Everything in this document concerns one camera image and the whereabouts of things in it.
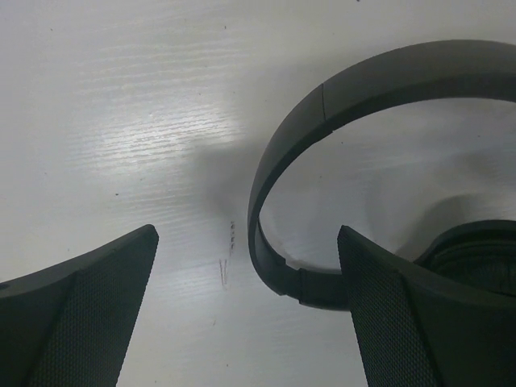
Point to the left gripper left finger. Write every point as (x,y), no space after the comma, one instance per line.
(70,324)

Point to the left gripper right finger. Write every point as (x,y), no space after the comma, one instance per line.
(444,319)

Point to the black on-ear headphones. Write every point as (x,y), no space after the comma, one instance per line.
(400,146)

